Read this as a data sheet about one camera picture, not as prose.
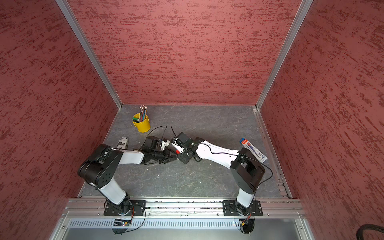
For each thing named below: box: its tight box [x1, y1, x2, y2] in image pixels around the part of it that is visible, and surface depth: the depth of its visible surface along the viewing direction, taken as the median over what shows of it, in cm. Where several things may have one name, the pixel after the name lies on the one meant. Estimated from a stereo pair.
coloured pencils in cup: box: [139, 105, 148, 122], surface depth 99 cm
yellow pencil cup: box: [132, 112, 151, 133], surface depth 102 cm
